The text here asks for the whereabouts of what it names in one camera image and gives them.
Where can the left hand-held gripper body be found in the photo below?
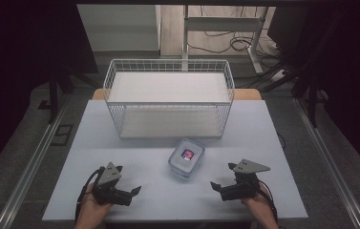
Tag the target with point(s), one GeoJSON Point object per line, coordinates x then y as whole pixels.
{"type": "Point", "coordinates": [108, 186]}

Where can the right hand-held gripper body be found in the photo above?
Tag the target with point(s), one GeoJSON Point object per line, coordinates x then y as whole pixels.
{"type": "Point", "coordinates": [243, 189]}

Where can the person's right hand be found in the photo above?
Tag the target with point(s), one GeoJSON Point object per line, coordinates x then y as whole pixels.
{"type": "Point", "coordinates": [262, 205]}

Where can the person's left hand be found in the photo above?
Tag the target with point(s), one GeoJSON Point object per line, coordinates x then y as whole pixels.
{"type": "Point", "coordinates": [90, 208]}

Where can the clear plastic lidded container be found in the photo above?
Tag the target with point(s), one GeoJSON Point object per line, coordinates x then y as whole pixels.
{"type": "Point", "coordinates": [187, 159]}

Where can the black floor socket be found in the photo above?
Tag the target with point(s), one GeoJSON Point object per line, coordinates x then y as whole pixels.
{"type": "Point", "coordinates": [62, 135]}

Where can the wooden board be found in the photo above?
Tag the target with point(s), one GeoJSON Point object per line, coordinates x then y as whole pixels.
{"type": "Point", "coordinates": [247, 94]}

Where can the black metal stand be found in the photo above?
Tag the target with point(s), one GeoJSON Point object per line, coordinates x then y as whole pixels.
{"type": "Point", "coordinates": [53, 95]}
{"type": "Point", "coordinates": [311, 89]}

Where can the white power strip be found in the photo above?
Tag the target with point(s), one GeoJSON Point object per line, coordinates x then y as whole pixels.
{"type": "Point", "coordinates": [278, 75]}

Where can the white cabinet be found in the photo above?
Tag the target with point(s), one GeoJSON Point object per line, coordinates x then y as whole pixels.
{"type": "Point", "coordinates": [120, 27]}

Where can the dark curtain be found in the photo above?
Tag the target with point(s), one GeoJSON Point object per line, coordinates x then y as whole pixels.
{"type": "Point", "coordinates": [352, 70]}
{"type": "Point", "coordinates": [18, 63]}

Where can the metal floor rail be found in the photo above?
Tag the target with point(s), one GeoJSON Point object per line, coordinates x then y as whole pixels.
{"type": "Point", "coordinates": [29, 171]}
{"type": "Point", "coordinates": [330, 165]}

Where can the white desk frame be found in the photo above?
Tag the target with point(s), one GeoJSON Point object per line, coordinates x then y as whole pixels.
{"type": "Point", "coordinates": [223, 24]}

